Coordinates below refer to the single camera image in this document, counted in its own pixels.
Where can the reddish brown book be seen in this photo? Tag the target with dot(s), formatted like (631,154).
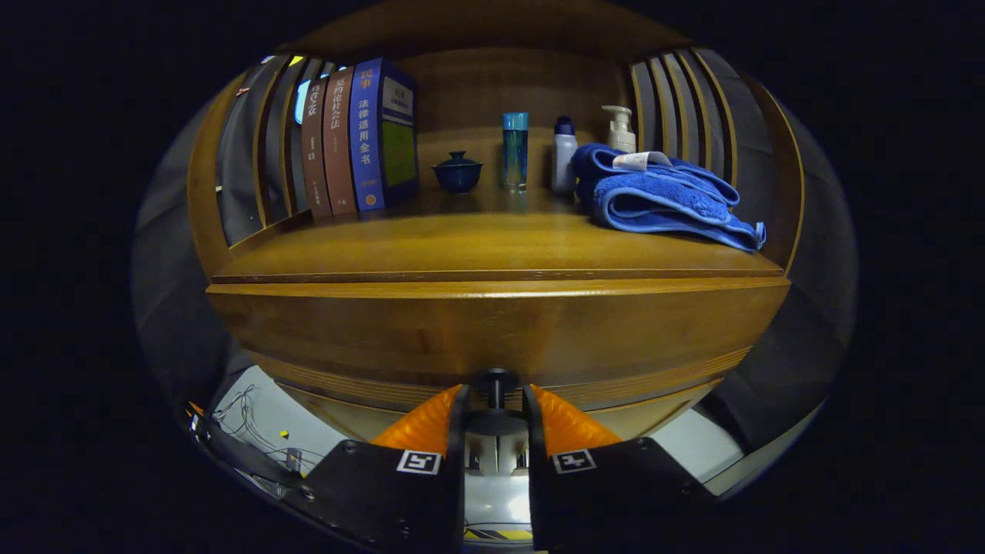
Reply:
(338,146)

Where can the teal glass bottle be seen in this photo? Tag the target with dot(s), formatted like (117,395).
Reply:
(515,154)

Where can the blue lidded teacup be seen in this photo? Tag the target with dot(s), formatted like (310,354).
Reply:
(458,175)

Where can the folded blue towel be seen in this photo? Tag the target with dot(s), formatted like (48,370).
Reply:
(662,204)

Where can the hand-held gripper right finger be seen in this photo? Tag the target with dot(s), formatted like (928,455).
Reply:
(535,492)

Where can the white bottle with blue cap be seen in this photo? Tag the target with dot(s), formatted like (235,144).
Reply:
(563,161)

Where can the blue book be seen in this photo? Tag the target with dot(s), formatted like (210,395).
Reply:
(368,138)

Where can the wooden countertop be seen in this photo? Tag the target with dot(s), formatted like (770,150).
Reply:
(462,246)

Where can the wooden cabinet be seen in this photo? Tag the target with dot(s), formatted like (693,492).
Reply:
(477,85)

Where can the wooden drawer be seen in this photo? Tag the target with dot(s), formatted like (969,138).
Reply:
(492,331)

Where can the white pump bottle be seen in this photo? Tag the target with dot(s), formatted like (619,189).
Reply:
(622,140)

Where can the yellow black floor tape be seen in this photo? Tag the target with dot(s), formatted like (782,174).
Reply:
(508,534)

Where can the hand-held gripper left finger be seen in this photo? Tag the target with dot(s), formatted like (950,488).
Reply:
(459,492)

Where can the wooden cabinet door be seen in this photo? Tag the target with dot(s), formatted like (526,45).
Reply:
(346,419)
(654,415)

